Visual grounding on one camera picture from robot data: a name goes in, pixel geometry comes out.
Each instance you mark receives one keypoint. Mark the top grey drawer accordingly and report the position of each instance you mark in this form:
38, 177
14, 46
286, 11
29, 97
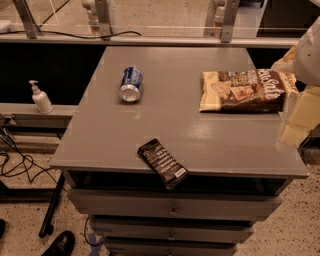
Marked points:
173, 205

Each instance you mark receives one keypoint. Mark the black snack bar wrapper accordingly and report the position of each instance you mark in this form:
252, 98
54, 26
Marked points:
161, 161

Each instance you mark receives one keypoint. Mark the grey drawer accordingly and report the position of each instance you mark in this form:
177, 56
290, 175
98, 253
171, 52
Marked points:
171, 230
167, 248
173, 205

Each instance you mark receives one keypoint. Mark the right metal frame post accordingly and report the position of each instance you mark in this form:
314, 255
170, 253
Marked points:
231, 8

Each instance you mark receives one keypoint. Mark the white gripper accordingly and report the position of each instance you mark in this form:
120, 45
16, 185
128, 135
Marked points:
309, 58

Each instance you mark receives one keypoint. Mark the middle grey drawer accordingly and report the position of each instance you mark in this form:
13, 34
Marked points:
171, 230

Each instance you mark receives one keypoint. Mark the bottom grey drawer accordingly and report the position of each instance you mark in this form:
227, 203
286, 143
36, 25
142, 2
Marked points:
167, 248

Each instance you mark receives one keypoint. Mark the left metal frame post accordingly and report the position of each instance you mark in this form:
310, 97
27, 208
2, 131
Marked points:
26, 18

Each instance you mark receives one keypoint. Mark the black shoe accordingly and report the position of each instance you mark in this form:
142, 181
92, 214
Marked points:
63, 245

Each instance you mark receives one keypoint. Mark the white pump bottle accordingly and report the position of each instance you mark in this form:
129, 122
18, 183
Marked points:
40, 98

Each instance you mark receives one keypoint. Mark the blue pepsi can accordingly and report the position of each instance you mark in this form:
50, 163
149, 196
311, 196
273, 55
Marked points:
130, 88

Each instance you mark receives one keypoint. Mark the black metal stand leg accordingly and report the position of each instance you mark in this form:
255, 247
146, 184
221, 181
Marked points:
47, 227

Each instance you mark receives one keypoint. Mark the metal frame post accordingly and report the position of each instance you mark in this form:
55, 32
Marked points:
231, 8
103, 19
26, 18

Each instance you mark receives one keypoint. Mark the grey drawer cabinet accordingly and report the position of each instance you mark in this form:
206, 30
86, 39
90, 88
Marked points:
225, 154

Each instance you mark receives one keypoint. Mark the brown chip bag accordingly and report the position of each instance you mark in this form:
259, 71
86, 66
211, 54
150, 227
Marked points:
252, 91

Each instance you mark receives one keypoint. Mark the middle metal frame post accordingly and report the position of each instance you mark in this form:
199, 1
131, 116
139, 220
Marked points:
103, 19

